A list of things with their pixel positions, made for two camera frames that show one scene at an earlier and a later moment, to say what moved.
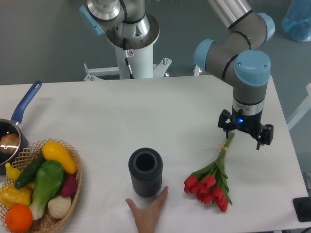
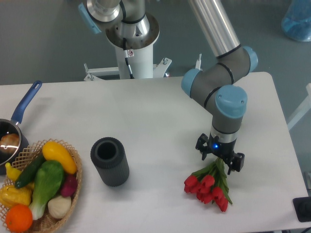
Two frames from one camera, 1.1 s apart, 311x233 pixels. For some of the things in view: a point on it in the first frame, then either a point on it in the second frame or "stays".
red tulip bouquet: [210, 183] stays
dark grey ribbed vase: [146, 165] -> [109, 156]
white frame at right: [304, 109] stays
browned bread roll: [8, 142] stays
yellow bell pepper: [10, 195] stays
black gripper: [263, 134] -> [223, 149]
